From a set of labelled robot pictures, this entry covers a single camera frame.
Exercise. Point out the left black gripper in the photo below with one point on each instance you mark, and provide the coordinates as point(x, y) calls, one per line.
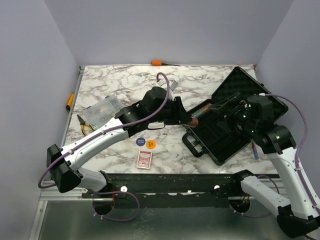
point(180, 115)

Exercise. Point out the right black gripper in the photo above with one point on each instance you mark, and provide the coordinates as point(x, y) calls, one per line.
point(235, 100)

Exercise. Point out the blue poker chip stack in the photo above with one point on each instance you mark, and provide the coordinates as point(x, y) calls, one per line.
point(197, 114)

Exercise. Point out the brown poker chip stack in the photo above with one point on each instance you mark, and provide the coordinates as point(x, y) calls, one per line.
point(206, 108)

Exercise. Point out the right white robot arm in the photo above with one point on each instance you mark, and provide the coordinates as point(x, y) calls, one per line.
point(297, 214)

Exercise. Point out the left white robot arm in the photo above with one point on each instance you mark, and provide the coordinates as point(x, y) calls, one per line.
point(66, 163)

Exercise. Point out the black poker set case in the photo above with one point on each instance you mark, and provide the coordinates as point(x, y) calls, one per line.
point(208, 138)

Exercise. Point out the orange big blind button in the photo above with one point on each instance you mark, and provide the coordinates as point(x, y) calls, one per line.
point(150, 144)

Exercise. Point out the blue pen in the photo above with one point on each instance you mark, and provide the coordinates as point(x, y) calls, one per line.
point(254, 150)

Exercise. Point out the blue small blind button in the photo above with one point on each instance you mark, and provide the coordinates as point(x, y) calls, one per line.
point(140, 141)

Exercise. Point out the red playing card deck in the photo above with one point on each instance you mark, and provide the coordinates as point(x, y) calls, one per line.
point(144, 160)

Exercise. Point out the orange screwdriver at back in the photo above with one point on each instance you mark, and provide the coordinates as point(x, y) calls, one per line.
point(157, 63)

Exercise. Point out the clear plastic parts box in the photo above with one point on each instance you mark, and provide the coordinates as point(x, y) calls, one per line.
point(100, 113)

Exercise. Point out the orange tool at left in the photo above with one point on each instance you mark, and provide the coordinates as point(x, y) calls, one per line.
point(70, 102)

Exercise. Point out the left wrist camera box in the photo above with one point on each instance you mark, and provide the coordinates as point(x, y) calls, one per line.
point(172, 86)

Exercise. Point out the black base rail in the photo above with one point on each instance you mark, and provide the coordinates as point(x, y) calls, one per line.
point(170, 190)

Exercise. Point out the yellow handled pliers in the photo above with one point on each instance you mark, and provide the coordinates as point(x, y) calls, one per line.
point(84, 125)

